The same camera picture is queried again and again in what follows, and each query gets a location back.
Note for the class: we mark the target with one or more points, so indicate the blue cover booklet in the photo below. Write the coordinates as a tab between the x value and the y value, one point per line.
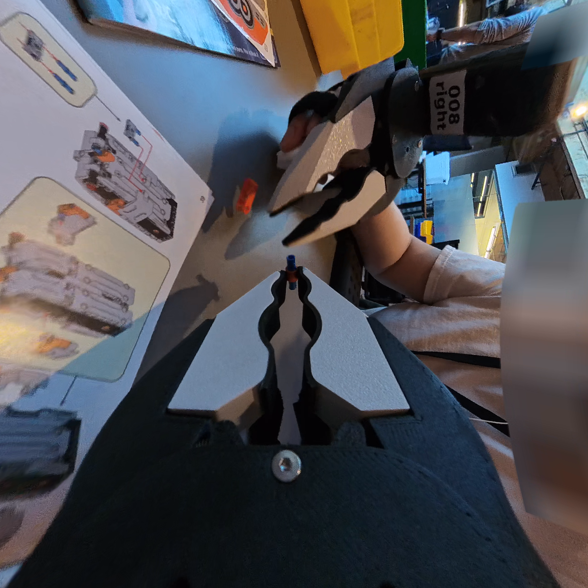
174	23

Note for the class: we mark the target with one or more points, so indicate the open white instruction booklet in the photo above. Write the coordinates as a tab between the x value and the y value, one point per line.
138	151

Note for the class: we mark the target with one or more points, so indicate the grey wall vent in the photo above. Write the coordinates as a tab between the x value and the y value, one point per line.
521	169

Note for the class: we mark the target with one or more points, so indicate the green plastic bin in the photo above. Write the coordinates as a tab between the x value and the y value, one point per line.
413	27

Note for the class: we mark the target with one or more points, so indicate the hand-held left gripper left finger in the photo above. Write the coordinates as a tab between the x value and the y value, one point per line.
220	367

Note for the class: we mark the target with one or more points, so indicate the small yellow storage bin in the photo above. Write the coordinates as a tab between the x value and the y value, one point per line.
426	228

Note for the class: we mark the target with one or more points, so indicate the orange grey sticker sheet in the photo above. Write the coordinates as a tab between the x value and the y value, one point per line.
248	23

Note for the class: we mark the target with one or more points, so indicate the grey desk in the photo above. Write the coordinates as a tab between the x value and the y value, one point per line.
193	101

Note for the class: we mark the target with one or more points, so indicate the dark toy assembly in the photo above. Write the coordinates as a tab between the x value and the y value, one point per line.
36	450

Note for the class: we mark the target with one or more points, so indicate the yellow plastic bin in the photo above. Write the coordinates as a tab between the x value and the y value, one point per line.
349	36

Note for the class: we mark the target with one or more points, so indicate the blue toy axle pin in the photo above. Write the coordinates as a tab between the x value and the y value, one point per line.
291	262

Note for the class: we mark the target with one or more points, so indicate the person's right forearm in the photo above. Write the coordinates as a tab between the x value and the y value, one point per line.
390	257

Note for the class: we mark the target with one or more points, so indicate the orange toy connector piece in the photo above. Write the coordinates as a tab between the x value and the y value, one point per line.
247	195

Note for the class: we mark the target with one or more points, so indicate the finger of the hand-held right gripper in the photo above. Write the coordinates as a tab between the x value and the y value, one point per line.
321	151
358	202

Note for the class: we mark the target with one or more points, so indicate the person's right hand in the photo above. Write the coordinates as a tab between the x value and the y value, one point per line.
298	133

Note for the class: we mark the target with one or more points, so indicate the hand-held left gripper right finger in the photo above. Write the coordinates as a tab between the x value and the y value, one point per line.
353	367

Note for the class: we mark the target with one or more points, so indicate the person's pale shirt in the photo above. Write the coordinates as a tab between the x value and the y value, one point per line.
454	321

